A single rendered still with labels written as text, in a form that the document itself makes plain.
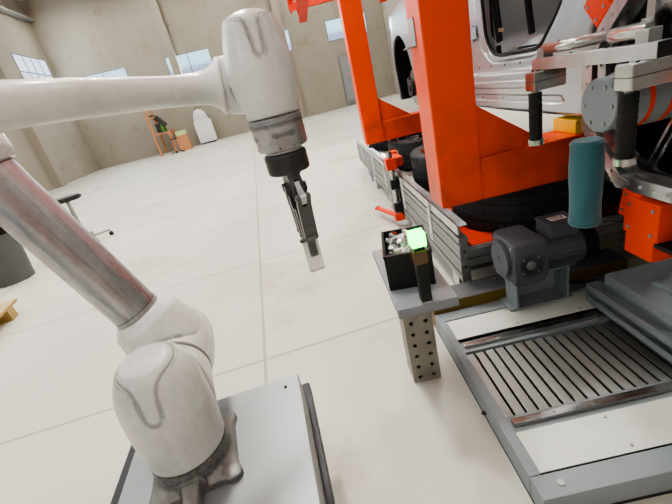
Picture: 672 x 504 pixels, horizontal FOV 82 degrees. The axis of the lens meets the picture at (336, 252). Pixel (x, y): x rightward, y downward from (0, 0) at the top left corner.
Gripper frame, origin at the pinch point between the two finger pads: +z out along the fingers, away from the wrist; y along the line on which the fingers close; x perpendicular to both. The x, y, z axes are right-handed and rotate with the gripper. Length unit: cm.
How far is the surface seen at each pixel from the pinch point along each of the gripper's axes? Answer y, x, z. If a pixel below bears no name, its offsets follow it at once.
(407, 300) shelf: -18.1, 25.3, 30.8
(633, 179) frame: -8, 94, 14
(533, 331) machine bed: -26, 75, 69
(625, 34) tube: 4, 72, -24
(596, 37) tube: -10, 81, -24
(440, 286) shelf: -19, 36, 31
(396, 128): -237, 135, 18
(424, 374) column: -32, 32, 73
